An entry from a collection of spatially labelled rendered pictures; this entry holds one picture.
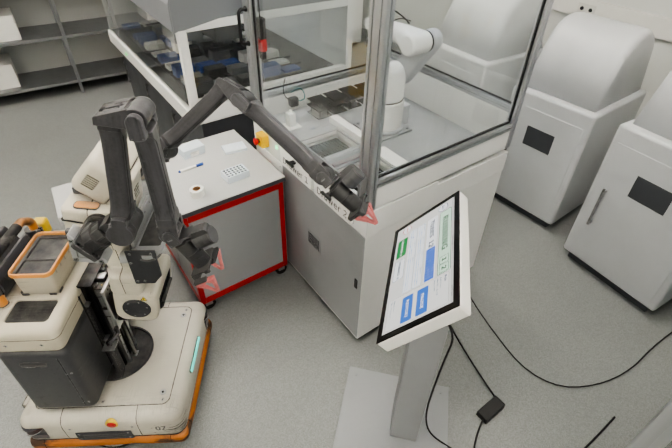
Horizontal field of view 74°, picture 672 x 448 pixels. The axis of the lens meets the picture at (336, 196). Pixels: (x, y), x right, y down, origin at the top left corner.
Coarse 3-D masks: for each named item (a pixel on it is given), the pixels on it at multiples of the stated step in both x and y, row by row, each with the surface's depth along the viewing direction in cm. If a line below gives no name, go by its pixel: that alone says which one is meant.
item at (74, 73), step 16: (48, 0) 463; (32, 32) 452; (48, 32) 453; (64, 32) 447; (80, 32) 456; (96, 32) 462; (80, 64) 510; (96, 64) 511; (112, 64) 512; (32, 80) 471; (48, 80) 472; (64, 80) 473; (80, 80) 477; (0, 96) 445
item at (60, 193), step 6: (60, 186) 223; (66, 186) 223; (72, 186) 223; (54, 192) 219; (60, 192) 219; (66, 192) 219; (54, 198) 215; (60, 198) 216; (66, 198) 216; (60, 204) 212; (60, 210) 208; (60, 216) 205; (60, 222) 205
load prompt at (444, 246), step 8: (448, 208) 152; (440, 216) 153; (448, 216) 148; (440, 224) 149; (448, 224) 145; (440, 232) 146; (448, 232) 142; (440, 240) 142; (448, 240) 139; (440, 248) 139; (448, 248) 136; (440, 256) 136; (448, 256) 133; (440, 264) 133; (448, 264) 130; (440, 272) 131
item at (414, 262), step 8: (424, 224) 158; (416, 232) 158; (424, 232) 154; (416, 240) 155; (424, 240) 150; (408, 248) 155; (416, 248) 151; (408, 256) 151; (416, 256) 147; (408, 264) 148; (416, 264) 144; (408, 272) 145; (416, 272) 141; (408, 280) 141; (416, 280) 138; (408, 288) 138
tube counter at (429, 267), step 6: (432, 240) 146; (426, 246) 147; (432, 246) 144; (426, 252) 144; (432, 252) 141; (426, 258) 142; (432, 258) 139; (426, 264) 139; (432, 264) 137; (426, 270) 137; (432, 270) 135; (426, 276) 135; (432, 276) 132
